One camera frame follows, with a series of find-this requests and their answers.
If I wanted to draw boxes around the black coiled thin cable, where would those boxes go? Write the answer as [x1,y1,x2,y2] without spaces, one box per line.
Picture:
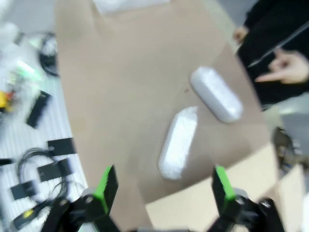
[18,147,85,203]

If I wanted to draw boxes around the person left hand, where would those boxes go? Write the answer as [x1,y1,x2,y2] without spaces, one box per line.
[255,52,309,85]

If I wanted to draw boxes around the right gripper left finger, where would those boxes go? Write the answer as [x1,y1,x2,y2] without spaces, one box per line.
[45,164,119,232]

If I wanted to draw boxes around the bubble-wrapped clock rounded ends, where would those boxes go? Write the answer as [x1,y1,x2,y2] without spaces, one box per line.
[189,65,244,124]

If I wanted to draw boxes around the person right hand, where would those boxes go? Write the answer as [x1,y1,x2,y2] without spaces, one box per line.
[233,26,250,44]

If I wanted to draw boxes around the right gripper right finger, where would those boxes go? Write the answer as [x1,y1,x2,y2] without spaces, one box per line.
[211,165,285,232]

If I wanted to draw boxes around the bubble-wrapped clock end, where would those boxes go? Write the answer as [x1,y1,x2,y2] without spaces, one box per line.
[157,105,199,180]

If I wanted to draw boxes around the long black slotted bracket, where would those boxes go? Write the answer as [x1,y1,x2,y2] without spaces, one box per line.
[26,90,53,129]

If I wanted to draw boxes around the green white connector block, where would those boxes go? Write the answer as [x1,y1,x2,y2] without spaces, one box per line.
[9,59,41,83]

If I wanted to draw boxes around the black thick cable loop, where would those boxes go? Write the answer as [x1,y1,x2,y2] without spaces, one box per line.
[38,32,60,77]

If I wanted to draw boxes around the yellow emergency stop box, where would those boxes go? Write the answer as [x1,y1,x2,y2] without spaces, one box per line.
[0,91,13,113]

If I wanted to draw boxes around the brown cardboard box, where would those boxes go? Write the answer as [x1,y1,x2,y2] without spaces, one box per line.
[144,142,305,232]

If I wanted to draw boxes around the person torso black hoodie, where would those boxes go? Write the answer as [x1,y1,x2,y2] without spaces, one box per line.
[235,0,309,107]

